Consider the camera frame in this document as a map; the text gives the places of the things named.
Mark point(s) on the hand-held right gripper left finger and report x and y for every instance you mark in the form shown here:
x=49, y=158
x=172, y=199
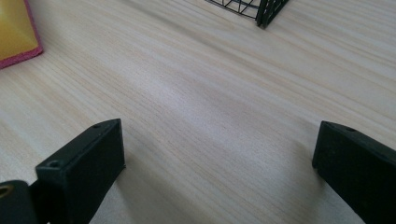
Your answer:
x=84, y=168

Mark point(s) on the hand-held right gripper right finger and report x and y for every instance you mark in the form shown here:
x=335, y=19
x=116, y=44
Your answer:
x=358, y=168

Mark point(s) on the yellow and pink sponge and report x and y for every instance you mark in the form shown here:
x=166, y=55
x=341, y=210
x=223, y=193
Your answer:
x=15, y=31

